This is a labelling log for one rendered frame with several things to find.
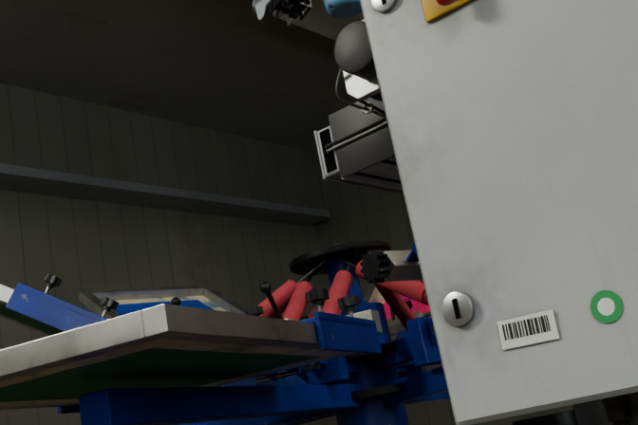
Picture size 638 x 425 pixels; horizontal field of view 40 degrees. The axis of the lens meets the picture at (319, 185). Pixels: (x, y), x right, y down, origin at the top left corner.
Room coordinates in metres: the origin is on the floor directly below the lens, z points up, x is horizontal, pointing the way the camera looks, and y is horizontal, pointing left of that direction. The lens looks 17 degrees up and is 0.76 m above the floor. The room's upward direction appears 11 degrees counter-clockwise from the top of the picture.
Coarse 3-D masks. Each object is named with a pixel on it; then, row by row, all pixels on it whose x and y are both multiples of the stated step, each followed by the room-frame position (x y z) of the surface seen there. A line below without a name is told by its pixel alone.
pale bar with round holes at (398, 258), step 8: (392, 256) 1.94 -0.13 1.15; (400, 256) 1.96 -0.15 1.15; (392, 264) 1.93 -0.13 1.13; (400, 264) 1.93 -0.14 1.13; (408, 264) 1.95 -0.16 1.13; (416, 264) 1.96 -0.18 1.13; (392, 272) 1.94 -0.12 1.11; (400, 272) 1.95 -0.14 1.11; (408, 272) 1.97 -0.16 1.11; (416, 272) 1.99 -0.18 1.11; (392, 280) 1.96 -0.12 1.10; (400, 280) 1.98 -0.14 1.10; (408, 280) 2.00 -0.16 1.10
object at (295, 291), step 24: (288, 288) 2.49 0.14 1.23; (312, 288) 2.47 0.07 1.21; (336, 288) 2.34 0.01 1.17; (384, 288) 2.72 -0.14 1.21; (408, 288) 2.27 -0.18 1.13; (264, 312) 2.48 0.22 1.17; (288, 312) 2.34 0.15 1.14; (312, 312) 2.81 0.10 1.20; (336, 312) 2.27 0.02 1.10; (408, 312) 2.85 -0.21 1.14
